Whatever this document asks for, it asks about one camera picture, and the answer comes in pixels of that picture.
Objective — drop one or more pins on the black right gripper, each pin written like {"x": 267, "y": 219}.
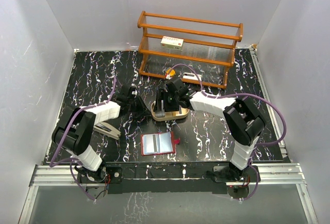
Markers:
{"x": 162, "y": 94}

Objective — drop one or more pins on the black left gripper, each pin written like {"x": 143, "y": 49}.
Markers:
{"x": 143, "y": 111}

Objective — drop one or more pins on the beige oval card tray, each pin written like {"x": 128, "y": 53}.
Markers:
{"x": 171, "y": 115}

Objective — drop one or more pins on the red card holder wallet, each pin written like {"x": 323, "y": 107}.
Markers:
{"x": 166, "y": 141}

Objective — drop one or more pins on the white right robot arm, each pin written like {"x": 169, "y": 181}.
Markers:
{"x": 243, "y": 118}

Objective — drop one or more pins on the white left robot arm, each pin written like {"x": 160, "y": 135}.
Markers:
{"x": 75, "y": 127}

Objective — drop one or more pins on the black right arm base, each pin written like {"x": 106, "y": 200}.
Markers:
{"x": 241, "y": 184}

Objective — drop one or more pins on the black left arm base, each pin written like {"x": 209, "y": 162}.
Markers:
{"x": 105, "y": 175}

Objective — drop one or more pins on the orange yellow small block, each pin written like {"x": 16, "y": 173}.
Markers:
{"x": 169, "y": 70}

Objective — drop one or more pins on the white stapler on shelf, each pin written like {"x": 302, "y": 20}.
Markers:
{"x": 191, "y": 77}

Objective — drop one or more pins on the beige grey stapler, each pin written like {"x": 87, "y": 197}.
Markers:
{"x": 108, "y": 130}

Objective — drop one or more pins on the white red medicine box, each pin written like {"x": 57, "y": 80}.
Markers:
{"x": 172, "y": 43}

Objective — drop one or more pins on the orange wooden shelf rack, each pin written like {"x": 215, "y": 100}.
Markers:
{"x": 209, "y": 47}

